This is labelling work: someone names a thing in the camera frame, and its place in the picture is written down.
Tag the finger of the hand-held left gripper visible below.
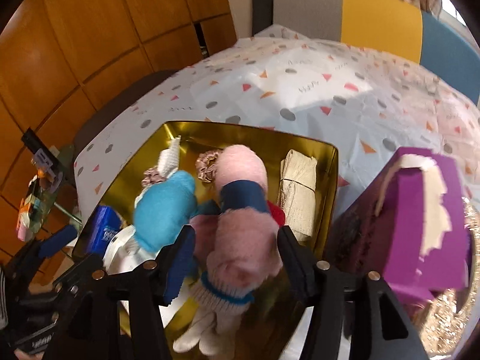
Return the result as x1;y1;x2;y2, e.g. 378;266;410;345
7;225;77;271
50;253;107;301

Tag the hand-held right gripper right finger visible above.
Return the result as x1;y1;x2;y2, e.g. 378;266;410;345
277;226;430;360

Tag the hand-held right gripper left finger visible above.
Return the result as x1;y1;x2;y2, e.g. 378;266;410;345
49;227;197;360

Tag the blue tissue packet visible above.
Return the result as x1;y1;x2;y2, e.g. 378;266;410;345
88;205;122;256

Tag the red heart plush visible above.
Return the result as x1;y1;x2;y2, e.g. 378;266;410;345
266;200;287;227

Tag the beige cloth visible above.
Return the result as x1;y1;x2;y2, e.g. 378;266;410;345
280;149;319;188
277;178;319;242

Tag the blue plush doll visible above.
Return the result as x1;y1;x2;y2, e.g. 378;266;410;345
133;170;222;254

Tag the pink fuzzy sock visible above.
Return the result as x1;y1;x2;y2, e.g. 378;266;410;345
189;144;284;301

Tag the brown satin scrunchie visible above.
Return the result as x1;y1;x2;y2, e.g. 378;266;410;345
142;167;166;187

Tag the pink satin scrunchie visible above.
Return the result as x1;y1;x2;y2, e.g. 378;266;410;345
195;151;222;184

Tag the white knit sock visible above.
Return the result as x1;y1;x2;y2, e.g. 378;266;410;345
137;135;182;203

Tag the gold tin box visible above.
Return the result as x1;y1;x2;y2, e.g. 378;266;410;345
71;121;340;360

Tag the cluttered glass side table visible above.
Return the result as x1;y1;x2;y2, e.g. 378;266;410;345
15;146;83;244

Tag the black clip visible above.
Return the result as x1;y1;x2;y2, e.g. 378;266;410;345
20;127;64;184

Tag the purple cardboard tissue box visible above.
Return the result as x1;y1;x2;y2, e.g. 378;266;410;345
326;147;471;301

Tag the wooden wardrobe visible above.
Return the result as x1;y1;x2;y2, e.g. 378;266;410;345
0;0;239;267

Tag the grey yellow blue headboard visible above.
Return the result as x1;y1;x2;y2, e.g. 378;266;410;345
273;0;480;68

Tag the barred window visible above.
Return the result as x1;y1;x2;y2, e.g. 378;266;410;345
440;0;469;23

